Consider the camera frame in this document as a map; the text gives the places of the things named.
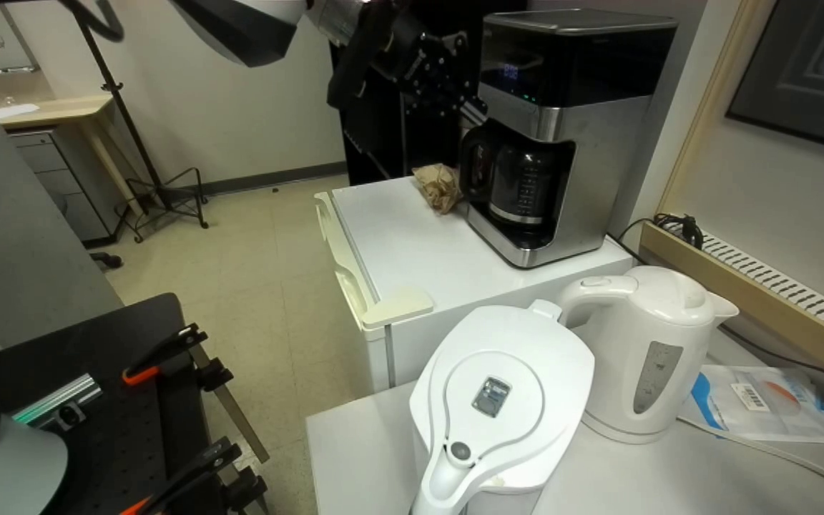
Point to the clear plastic packet blue print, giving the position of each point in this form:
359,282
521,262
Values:
764,403

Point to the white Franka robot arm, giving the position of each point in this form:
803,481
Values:
249,24

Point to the green and white label tool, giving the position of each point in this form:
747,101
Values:
59,402

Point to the glass coffee carafe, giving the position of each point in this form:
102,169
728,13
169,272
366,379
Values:
517,176

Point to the black breadboard table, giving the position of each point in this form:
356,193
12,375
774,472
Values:
116,410

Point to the white water filter pitcher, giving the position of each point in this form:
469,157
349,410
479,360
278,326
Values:
498,410

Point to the white desk surface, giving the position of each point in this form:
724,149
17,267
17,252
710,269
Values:
601,475

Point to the dark framed window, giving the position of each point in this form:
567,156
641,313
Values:
814,67

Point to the white mini fridge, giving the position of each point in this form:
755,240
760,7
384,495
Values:
429,267

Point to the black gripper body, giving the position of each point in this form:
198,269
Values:
395,46

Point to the black light stand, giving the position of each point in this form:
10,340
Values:
130,123

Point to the crumpled brown paper bag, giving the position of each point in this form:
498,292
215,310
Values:
438,187

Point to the wooden top desk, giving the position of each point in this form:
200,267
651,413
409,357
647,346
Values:
54,110

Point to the white electric kettle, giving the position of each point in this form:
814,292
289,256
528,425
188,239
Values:
657,352

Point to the black and steel coffeemaker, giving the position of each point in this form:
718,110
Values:
572,123

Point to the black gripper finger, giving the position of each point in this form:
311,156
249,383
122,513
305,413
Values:
451,91
451,50

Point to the grey panel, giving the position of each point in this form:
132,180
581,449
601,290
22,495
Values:
22,230

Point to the grey filing cabinet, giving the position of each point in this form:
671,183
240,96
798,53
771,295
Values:
63,180

